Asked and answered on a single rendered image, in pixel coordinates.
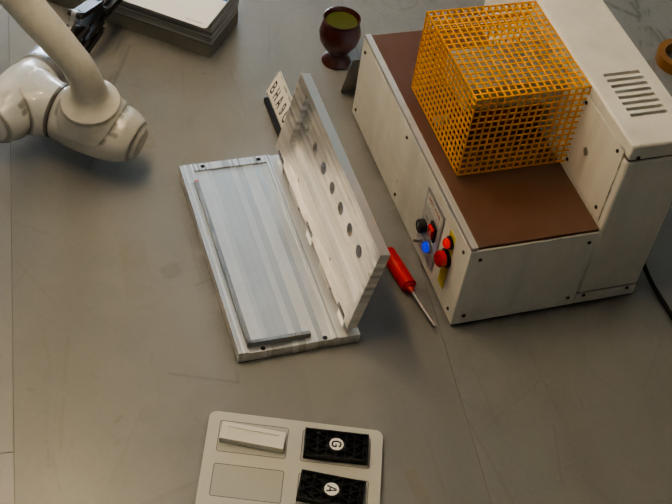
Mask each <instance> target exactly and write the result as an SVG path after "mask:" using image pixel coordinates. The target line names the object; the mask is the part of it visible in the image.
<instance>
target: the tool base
mask: <svg viewBox="0 0 672 504"><path fill-rule="evenodd" d="M277 153H278V152H277ZM256 158H260V159H261V160H260V161H257V160H256ZM283 163H284V160H283V158H282V155H281V153H278V155H272V156H269V155H262V156H255V157H247V158H239V159H231V160H223V161H215V162H207V163H199V164H192V165H184V166H179V177H180V180H181V183H182V187H183V190H184V193H185V196H186V199H187V203H188V206H189V209H190V212H191V215H192V218H193V222H194V225H195V228H196V231H197V234H198V237H199V241H200V244H201V247H202V250H203V253H204V257H205V260H206V263H207V266H208V269H209V272H210V276H211V279H212V282H213V285H214V288H215V291H216V295H217V298H218V301H219V304H220V307H221V311H222V314H223V317H224V320H225V323H226V326H227V330H228V333H229V336H230V339H231V342H232V345H233V349H234V352H235V355H236V358H237V361H238V362H244V361H250V360H256V359H261V358H267V357H273V356H279V355H284V354H290V353H296V352H302V351H307V350H313V349H319V348H325V347H330V346H336V345H342V344H348V343H353V342H359V338H360V332H359V329H358V327H357V328H346V325H345V323H344V317H345V315H344V312H343V310H342V307H341V305H337V302H336V300H335V297H334V295H333V292H332V290H331V291H330V290H329V289H328V287H327V284H326V281H325V279H324V276H323V274H322V271H321V269H320V266H319V262H320V259H319V257H318V254H317V252H316V249H315V246H314V244H313V241H312V239H311V238H312V236H313V234H312V231H311V229H310V226H309V225H306V223H305V221H304V218H303V216H302V213H301V211H298V210H297V207H296V205H295V202H294V200H293V197H292V194H291V192H290V189H289V184H290V183H289V180H288V178H287V175H286V173H285V170H284V167H283ZM201 165H205V167H204V168H201V167H200V166H201ZM194 180H199V183H200V186H201V189H202V192H203V195H204V198H205V201H206V204H207V207H208V211H209V214H210V217H211V220H212V223H213V226H214V229H215V232H216V235H217V238H218V241H219V244H220V247H221V250H222V253H223V256H224V259H225V262H226V265H227V268H228V272H229V275H230V278H231V281H232V284H233V287H234V290H235V293H236V296H237V299H238V302H239V305H240V308H241V311H242V314H243V317H244V320H245V323H246V326H247V329H248V333H249V336H250V339H251V340H255V339H261V338H267V337H273V336H279V335H284V334H290V333H296V332H302V331H308V330H310V331H311V337H309V338H304V339H298V340H292V341H286V342H280V343H274V344H268V345H263V346H264V347H265V348H266V349H265V350H261V349H260V348H261V347H262V346H257V347H251V348H247V345H246V342H245V339H244V336H243V333H242V330H241V327H240V324H239V321H238V318H237V314H236V311H235V308H234V305H233V302H232V299H231V296H230V293H229V290H228V287H227V284H226V280H225V277H224V274H223V271H222V268H221V265H220V262H219V259H218V256H217V253H216V250H215V247H214V243H213V240H212V237H211V234H210V231H209V228H208V225H207V222H206V219H205V216H204V213H203V209H202V206H201V203H200V200H199V197H198V194H197V191H196V188H195V185H194ZM323 336H327V337H328V338H327V339H326V340H324V339H323V338H322V337H323Z"/></svg>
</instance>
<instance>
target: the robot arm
mask: <svg viewBox="0 0 672 504"><path fill-rule="evenodd" d="M121 2H122V0H87V1H85V2H84V3H82V4H81V5H79V6H77V7H76V8H74V9H69V10H68V13H67V14H68V15H70V21H69V23H68V24H65V23H64V22H63V21H62V20H61V18H60V17H59V16H58V15H57V13H56V12H55V11H54V10H53V9H52V7H51V6H50V5H49V4H48V2H47V1H46V0H0V4H1V5H2V6H3V8H4V9H5V10H6V11H7V12H8V13H9V14H10V15H11V16H12V17H13V18H14V20H15V21H16V22H17V23H18V24H19V25H20V26H21V27H22V28H23V29H24V30H25V31H26V33H27V34H28V35H29V36H30V37H31V38H32V39H33V40H34V41H35V42H36V43H37V45H35V46H34V47H33V48H32V49H31V51H30V52H29V53H28V54H27V55H25V56H24V57H23V58H22V59H21V61H20V62H18V63H16V64H14V65H12V66H10V67H9V68H8V69H7V70H5V71H4V72H3V73H2V74H1V75H0V142H10V141H15V140H19V139H22V138H24V137H25V136H26V135H29V136H43V137H48V138H51V139H53V140H55V141H57V142H59V143H61V144H62V145H64V146H66V147H68V148H70V149H72V150H75V151H77V152H79V153H82V154H85V155H88V156H91V157H94V158H97V159H100V160H105V161H112V162H126V161H128V160H130V159H133V158H135V157H136V156H137V155H138V154H139V153H140V151H141V150H142V148H143V146H144V144H145V142H146V139H147V136H148V127H147V123H146V121H145V119H144V118H143V116H142V115H141V114H140V113H139V112H138V111H137V110H136V109H134V108H133V107H131V106H129V105H127V102H126V101H125V100H124V99H123V98H122V97H121V96H120V94H119V93H118V91H117V89H116V88H115V87H114V86H113V85H112V84H111V83H110V82H108V81H106V80H104V79H103V77H102V75H101V73H100V71H99V69H98V67H97V65H96V63H95V62H94V60H93V59H92V57H91V56H90V52H91V51H92V49H93V48H94V46H95V45H96V43H97V42H98V40H99V39H100V37H101V36H102V34H103V33H104V31H105V28H104V27H103V25H104V24H105V22H106V18H107V17H108V16H109V15H110V14H111V13H112V12H113V11H114V10H115V9H116V8H117V7H118V6H119V5H120V3H121ZM97 31H98V33H96V32H97ZM68 83H69V85H68Z"/></svg>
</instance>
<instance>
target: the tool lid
mask: <svg viewBox="0 0 672 504"><path fill-rule="evenodd" d="M309 126H310V133H309ZM317 145H318V152H317ZM275 147H276V150H277V152H278V153H281V155H282V158H283V160H284V163H283V167H284V170H285V173H286V175H287V178H288V180H289V183H290V184H289V189H290V192H291V194H292V197H293V200H294V202H295V205H296V207H297V210H298V211H301V213H302V216H303V218H304V221H305V223H306V225H309V226H310V229H311V231H312V234H313V236H312V238H311V239H312V241H313V244H314V246H315V249H316V252H317V254H318V257H319V259H320V262H319V266H320V269H321V271H322V274H323V276H324V279H325V281H326V284H327V287H328V289H329V290H330V291H331V290H332V292H333V295H334V297H335V300H336V302H337V305H341V307H342V310H343V312H344V315H345V317H344V323H345V325H346V328H357V325H358V323H359V321H360V319H361V317H362V315H363V313H364V311H365V308H366V306H367V304H368V302H369V300H370V298H371V296H372V294H373V291H374V289H375V287H376V285H377V283H378V281H379V279H380V276H381V274H382V272H383V270H384V268H385V266H386V264H387V262H388V259H389V257H390V253H389V251H388V248H387V246H386V244H385V241H384V239H383V237H382V235H381V232H380V230H379V228H378V226H377V223H376V221H375V219H374V217H373V214H372V212H371V210H370V208H369V205H368V203H367V201H366V198H365V196H364V194H363V192H362V189H361V187H360V185H359V183H358V180H357V178H356V176H355V174H354V171H353V169H352V167H351V165H350V162H349V160H348V158H347V155H346V153H345V151H344V149H343V146H342V144H341V142H340V140H339V137H338V135H337V133H336V131H335V128H334V126H333V124H332V122H331V119H330V117H329V115H328V112H327V110H326V108H325V106H324V103H323V101H322V99H321V97H320V94H319V92H318V90H317V88H316V85H315V83H314V81H313V79H312V76H311V74H310V73H301V75H300V77H299V80H298V83H297V86H296V89H295V92H294V95H293V97H292V100H291V103H290V106H289V109H288V112H287V114H286V117H285V120H284V123H283V126H282V129H281V132H280V134H279V137H278V140H277V143H276V146H275ZM325 164H326V172H325ZM333 185H334V186H335V190H334V192H333ZM342 204H343V213H342ZM351 225H352V235H351ZM360 246H361V250H362V254H361V256H360Z"/></svg>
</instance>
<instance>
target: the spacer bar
mask: <svg viewBox="0 0 672 504"><path fill-rule="evenodd" d="M285 437H286V433H285V432H280V431H275V430H269V429H264V428H259V427H253V426H248V425H242V424H237V423H232V422H226V421H223V424H222V428H221V432H220V436H219V442H224V443H229V444H235V445H240V446H245V447H251V448H256V449H261V450H267V451H272V452H277V453H282V452H283V447H284V442H285Z"/></svg>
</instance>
